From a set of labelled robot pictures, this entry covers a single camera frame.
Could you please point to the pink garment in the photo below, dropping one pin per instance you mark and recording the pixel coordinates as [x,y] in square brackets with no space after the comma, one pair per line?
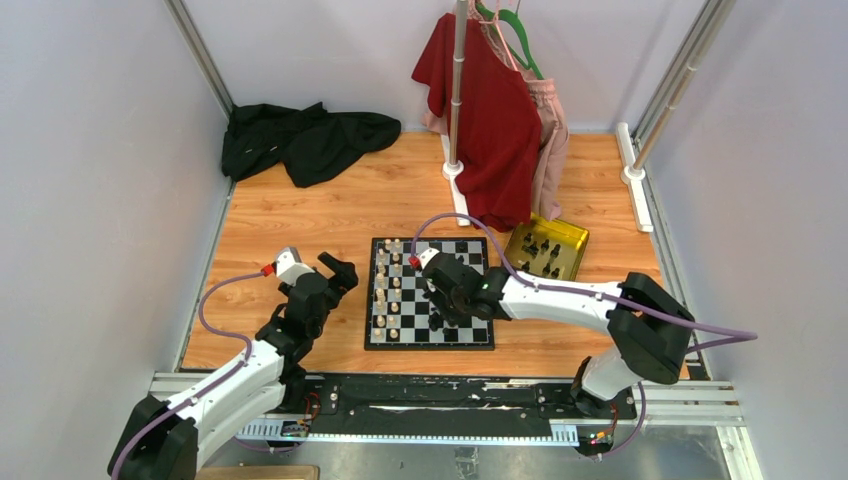
[552,152]

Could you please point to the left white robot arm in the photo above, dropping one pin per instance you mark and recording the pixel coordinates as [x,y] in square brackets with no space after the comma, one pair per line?
[173,438]

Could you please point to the black cloth pile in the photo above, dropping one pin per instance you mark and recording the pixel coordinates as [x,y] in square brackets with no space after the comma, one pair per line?
[313,144]

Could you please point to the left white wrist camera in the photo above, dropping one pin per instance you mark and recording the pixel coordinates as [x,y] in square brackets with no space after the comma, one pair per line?
[289,267]

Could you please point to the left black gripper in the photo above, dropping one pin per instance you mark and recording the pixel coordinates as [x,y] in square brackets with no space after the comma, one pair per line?
[343,277]

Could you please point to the white clothes rack stand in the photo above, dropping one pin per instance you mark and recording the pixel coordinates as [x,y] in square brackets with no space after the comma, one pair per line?
[452,166]

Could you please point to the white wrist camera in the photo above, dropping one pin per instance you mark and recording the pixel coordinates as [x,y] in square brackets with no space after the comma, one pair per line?
[289,267]
[426,256]

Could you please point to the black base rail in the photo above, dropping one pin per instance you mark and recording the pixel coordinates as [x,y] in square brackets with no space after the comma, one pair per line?
[332,406]

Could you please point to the black chess pieces cluster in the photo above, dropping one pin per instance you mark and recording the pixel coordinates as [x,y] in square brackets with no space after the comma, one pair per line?
[437,321]

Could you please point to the green clothes hanger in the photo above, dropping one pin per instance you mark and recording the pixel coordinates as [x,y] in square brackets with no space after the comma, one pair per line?
[497,16]

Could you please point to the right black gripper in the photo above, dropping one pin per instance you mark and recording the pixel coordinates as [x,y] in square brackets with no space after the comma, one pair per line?
[451,318]

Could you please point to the yellow metal tin box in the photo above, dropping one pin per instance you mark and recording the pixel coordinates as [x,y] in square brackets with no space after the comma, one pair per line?
[551,249]

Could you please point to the white chess pieces rows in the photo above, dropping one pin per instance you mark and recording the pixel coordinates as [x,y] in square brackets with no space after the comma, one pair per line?
[386,291]

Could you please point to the black white chess board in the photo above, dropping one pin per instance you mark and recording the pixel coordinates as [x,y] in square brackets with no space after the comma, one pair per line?
[416,307]

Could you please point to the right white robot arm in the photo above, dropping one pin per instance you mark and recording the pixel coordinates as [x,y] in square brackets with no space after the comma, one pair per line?
[650,330]

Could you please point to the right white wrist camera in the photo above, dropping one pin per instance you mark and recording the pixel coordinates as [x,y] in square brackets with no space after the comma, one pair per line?
[426,256]

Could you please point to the right white rack foot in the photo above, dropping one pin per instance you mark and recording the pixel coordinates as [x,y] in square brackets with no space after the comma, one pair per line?
[635,144]

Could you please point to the red shirt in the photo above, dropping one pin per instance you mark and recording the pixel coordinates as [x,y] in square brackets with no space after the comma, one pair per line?
[498,137]

